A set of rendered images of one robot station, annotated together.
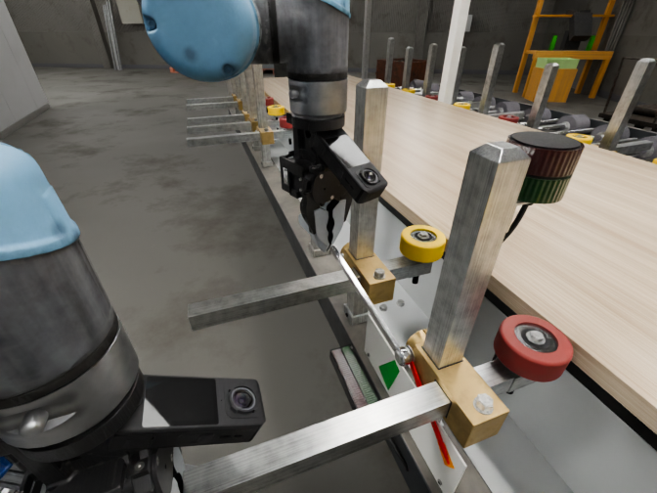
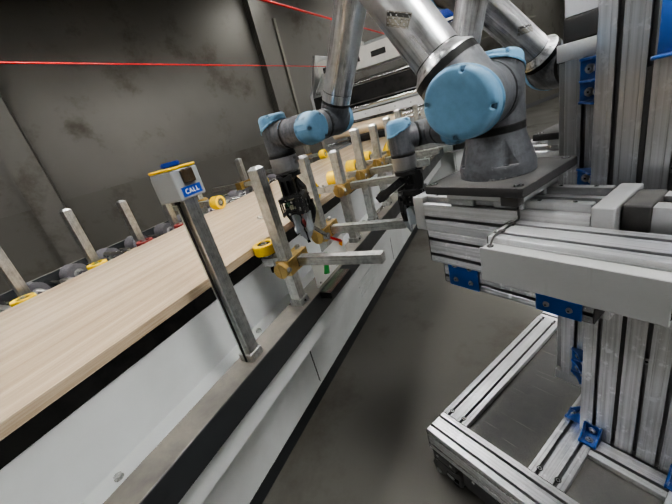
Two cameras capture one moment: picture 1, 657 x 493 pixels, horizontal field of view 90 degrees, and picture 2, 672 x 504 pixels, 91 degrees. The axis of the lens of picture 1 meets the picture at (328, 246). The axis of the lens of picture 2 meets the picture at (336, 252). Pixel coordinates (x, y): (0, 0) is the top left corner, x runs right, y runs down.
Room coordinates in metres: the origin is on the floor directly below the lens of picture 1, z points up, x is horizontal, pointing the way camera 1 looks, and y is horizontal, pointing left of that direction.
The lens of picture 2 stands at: (1.01, 0.80, 1.23)
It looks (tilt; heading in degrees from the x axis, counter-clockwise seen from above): 22 degrees down; 231
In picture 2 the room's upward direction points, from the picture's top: 15 degrees counter-clockwise
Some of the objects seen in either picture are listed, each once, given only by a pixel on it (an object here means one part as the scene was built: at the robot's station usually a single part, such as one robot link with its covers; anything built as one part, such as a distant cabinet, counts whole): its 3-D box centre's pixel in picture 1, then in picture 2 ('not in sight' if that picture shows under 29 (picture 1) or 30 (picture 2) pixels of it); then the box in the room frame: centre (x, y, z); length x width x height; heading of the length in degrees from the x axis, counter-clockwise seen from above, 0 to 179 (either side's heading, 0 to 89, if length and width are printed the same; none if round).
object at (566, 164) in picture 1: (540, 153); not in sight; (0.30, -0.19, 1.13); 0.06 x 0.06 x 0.02
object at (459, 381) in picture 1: (451, 379); (324, 231); (0.26, -0.16, 0.84); 0.14 x 0.06 x 0.05; 20
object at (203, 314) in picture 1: (321, 288); (318, 259); (0.44, 0.01, 0.84); 0.44 x 0.03 x 0.04; 110
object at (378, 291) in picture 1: (365, 270); (291, 262); (0.49, -0.07, 0.84); 0.14 x 0.06 x 0.05; 20
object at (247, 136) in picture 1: (242, 137); not in sight; (1.39, 0.35, 0.84); 0.44 x 0.03 x 0.04; 110
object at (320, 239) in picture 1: (311, 225); (308, 226); (0.46, 0.03, 0.96); 0.06 x 0.03 x 0.09; 40
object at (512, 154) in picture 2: not in sight; (495, 148); (0.26, 0.50, 1.09); 0.15 x 0.15 x 0.10
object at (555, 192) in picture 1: (530, 179); not in sight; (0.30, -0.19, 1.10); 0.06 x 0.06 x 0.02
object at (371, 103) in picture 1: (362, 227); (280, 242); (0.51, -0.06, 0.92); 0.04 x 0.04 x 0.48; 20
